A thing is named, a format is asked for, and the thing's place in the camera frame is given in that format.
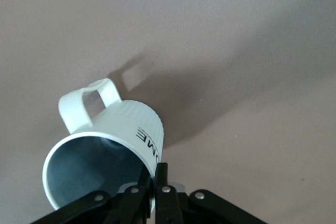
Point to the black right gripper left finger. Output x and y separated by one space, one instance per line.
105 208

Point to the white ribbed mug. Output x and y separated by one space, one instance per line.
123 119

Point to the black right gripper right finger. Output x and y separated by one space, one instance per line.
168 208

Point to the brown table cover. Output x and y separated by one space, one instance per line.
210 37

